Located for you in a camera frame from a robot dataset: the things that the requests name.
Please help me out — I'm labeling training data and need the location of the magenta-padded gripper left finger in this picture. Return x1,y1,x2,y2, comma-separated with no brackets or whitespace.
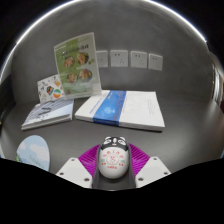
55,143,101,189

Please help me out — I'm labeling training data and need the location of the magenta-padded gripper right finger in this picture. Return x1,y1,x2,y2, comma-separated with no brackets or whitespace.
126,143,172,189

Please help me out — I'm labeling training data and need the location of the white panda-print computer mouse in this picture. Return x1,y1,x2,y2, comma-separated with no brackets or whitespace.
97,135,130,180

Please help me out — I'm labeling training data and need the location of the round sky-and-grass mouse pad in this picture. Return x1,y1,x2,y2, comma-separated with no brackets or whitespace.
15,134,51,173

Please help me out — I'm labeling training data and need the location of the white book with blue band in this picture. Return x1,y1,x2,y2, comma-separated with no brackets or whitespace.
74,89,166,132

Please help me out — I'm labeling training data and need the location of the grey-cover book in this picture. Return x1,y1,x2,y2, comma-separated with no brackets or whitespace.
20,98,75,131

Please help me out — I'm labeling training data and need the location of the small white colourful-print card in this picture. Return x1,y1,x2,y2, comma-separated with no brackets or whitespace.
36,73,66,104

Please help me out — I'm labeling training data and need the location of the green menu in acrylic stand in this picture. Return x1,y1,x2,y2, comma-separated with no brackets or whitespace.
53,31,103,100

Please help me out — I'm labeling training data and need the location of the black-framed glass door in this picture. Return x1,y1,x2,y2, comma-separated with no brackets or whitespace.
211,59,224,111

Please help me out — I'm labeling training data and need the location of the white wall socket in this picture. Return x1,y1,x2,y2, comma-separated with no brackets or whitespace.
109,49,129,68
130,50,148,69
95,50,109,69
148,52,164,72

